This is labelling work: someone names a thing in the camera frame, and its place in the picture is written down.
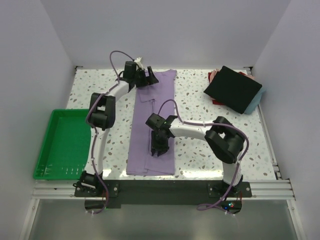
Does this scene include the black folded t shirt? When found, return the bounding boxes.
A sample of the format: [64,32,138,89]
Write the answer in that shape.
[203,66,263,114]

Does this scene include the green plastic tray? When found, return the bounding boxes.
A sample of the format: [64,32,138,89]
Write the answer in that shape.
[33,109,91,181]

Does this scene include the purple t shirt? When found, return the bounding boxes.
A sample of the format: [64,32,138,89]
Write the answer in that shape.
[126,69,177,176]

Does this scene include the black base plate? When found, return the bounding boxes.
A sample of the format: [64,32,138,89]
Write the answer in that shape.
[74,179,253,210]

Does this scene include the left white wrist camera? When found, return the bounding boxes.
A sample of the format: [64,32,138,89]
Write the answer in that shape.
[134,57,145,71]

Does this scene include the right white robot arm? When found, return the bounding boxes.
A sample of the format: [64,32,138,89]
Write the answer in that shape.
[145,113,249,197]

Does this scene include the light blue folded t shirt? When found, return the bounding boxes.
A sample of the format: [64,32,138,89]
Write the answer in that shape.
[244,87,266,115]

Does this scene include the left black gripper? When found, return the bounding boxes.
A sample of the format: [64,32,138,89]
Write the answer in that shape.
[133,66,159,88]

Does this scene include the purple cable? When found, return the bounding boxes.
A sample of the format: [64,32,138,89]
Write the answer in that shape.
[156,99,251,212]
[84,50,131,215]

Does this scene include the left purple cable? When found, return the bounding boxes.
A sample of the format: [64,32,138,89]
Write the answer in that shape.
[84,50,131,215]

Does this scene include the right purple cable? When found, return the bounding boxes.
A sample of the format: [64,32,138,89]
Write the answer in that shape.
[156,99,251,212]

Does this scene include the pink folded t shirt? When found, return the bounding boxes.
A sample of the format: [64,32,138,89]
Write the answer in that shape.
[208,69,255,83]

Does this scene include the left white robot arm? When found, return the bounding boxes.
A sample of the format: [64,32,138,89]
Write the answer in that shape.
[73,57,159,198]

